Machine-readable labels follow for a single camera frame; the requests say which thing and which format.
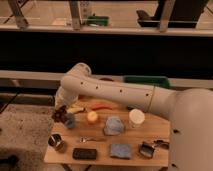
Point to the crumpled blue cloth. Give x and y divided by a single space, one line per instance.
113 126

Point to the purple plate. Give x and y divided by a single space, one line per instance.
106 79

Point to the white paper cup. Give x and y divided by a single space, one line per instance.
136 118

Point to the folded blue cloth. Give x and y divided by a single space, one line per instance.
122 151

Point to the red chili pepper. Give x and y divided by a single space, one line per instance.
101 107

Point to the blue plastic cup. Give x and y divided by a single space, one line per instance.
70 121

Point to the green box on shelf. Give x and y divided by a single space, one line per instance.
98 20

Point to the metal cup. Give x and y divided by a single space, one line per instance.
55 141

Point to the dark purple grape bunch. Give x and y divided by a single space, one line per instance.
59 115

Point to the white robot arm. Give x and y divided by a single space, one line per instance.
190 113

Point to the black rectangular sponge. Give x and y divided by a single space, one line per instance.
84 154

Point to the green plastic tray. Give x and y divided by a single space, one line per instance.
159 81

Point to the yellow round fruit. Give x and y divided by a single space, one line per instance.
92 117

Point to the black handled peeler tool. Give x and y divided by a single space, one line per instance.
147 149

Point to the metal spoon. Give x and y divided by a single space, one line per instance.
87 139

